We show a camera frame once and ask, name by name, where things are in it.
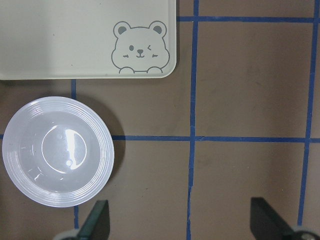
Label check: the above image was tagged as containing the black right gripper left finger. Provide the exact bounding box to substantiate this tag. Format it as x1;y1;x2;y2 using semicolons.
76;200;110;240

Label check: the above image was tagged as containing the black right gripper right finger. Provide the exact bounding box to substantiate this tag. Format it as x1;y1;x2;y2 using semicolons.
249;197;300;240

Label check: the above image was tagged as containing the white round plate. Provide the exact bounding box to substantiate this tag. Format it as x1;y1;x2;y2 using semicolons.
2;96;115;208

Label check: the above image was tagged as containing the cream bear tray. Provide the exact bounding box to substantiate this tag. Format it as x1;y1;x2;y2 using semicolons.
0;0;177;80

